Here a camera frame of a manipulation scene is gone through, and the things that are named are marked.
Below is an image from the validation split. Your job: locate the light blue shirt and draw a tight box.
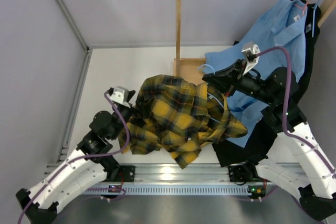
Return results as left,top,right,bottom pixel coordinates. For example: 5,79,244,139
203,0,307,147

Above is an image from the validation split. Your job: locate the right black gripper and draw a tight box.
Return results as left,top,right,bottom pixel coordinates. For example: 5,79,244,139
203,59,277,105

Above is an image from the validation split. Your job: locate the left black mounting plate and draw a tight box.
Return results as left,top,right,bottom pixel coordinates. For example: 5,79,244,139
105,165,135,183

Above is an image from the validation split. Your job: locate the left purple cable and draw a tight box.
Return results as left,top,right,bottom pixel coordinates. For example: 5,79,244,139
17,90,131,224

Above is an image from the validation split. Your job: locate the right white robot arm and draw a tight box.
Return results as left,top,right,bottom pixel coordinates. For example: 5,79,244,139
202,60,335,221

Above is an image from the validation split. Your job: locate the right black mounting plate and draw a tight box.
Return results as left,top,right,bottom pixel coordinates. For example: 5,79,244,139
228,164,262,185

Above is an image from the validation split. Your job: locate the yellow black plaid shirt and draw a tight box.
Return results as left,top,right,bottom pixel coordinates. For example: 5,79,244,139
124,74,247,169

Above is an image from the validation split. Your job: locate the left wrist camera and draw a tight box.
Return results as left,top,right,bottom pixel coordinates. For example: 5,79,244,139
108,87,135,108

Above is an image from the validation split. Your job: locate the purple cable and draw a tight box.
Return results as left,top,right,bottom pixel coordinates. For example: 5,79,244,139
254,46,336,177
17,90,131,224

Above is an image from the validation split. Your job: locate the black garment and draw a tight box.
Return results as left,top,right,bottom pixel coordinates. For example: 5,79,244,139
204,0,321,167

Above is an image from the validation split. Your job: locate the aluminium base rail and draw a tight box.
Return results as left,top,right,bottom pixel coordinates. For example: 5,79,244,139
41,163,326,183

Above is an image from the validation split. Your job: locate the slotted cable duct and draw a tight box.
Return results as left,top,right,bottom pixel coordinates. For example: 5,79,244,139
82,183,265,196

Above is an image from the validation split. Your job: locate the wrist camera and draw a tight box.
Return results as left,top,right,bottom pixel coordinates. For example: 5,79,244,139
108,87,135,108
242,41,261,75

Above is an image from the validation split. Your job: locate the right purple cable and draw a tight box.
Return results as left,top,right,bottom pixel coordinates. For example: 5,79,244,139
254,46,336,177

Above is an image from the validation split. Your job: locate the black mounting plate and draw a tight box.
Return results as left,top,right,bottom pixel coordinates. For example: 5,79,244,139
228,164,262,185
105,165,135,183

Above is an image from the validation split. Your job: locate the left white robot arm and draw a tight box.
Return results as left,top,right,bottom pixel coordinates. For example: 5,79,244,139
16,100,135,223

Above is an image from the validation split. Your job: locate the light blue wire hanger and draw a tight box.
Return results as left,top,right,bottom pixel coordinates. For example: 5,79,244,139
197,63,229,123

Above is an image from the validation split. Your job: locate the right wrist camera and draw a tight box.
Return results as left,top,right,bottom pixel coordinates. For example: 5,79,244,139
242,41,261,75

